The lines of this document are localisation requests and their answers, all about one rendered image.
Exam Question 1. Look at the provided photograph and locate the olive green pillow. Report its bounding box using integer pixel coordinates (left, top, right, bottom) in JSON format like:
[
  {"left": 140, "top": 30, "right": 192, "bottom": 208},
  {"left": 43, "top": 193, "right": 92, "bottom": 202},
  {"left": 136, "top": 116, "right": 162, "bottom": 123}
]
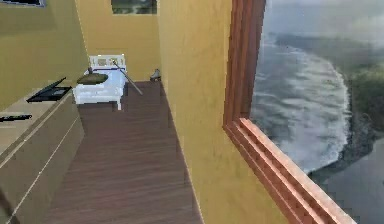
[{"left": 76, "top": 73, "right": 110, "bottom": 86}]

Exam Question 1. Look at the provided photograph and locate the grey boot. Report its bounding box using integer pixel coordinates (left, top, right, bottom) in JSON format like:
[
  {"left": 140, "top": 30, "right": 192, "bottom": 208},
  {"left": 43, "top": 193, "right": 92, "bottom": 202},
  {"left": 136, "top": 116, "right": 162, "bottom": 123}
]
[{"left": 149, "top": 68, "right": 162, "bottom": 83}]

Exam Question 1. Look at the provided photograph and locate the grey baseball bat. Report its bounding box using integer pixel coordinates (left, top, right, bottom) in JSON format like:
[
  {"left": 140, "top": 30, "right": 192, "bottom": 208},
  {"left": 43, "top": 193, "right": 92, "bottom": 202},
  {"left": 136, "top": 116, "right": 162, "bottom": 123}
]
[{"left": 111, "top": 59, "right": 144, "bottom": 96}]

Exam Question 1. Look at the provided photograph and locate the white bed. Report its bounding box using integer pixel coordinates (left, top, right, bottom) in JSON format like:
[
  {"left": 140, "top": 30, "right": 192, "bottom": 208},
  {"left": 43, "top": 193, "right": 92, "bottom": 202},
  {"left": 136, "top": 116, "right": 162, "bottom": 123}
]
[{"left": 72, "top": 54, "right": 128, "bottom": 111}]

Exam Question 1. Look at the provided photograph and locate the large wood framed seascape picture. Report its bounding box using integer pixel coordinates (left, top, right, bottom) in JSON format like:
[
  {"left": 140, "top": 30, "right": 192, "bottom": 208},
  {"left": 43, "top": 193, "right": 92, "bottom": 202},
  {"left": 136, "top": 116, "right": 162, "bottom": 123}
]
[{"left": 222, "top": 0, "right": 384, "bottom": 224}]

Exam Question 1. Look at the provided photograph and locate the black laptop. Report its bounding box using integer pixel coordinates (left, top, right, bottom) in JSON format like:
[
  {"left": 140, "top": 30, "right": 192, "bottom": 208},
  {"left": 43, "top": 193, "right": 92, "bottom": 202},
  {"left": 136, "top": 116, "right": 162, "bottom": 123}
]
[{"left": 26, "top": 76, "right": 73, "bottom": 104}]

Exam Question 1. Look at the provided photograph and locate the tan chest of drawers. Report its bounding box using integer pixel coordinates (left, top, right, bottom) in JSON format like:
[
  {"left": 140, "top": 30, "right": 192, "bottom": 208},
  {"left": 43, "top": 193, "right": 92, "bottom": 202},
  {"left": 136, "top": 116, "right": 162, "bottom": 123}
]
[{"left": 0, "top": 87, "right": 86, "bottom": 224}]

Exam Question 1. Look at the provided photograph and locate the black remote control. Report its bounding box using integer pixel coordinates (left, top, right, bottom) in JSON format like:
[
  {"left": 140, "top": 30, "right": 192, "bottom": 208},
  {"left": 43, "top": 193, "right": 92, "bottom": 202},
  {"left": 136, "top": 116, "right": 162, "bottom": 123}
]
[{"left": 0, "top": 114, "right": 33, "bottom": 123}]

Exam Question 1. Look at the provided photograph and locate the dark framed wall picture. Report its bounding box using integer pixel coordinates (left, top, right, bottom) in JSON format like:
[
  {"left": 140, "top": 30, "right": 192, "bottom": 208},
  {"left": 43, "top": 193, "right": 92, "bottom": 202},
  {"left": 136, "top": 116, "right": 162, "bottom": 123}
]
[{"left": 110, "top": 0, "right": 158, "bottom": 15}]

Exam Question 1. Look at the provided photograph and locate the blue framed wall picture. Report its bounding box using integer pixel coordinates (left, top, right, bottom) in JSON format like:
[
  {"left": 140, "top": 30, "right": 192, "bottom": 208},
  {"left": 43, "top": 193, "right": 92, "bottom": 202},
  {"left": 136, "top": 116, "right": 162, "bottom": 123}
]
[{"left": 0, "top": 0, "right": 47, "bottom": 8}]

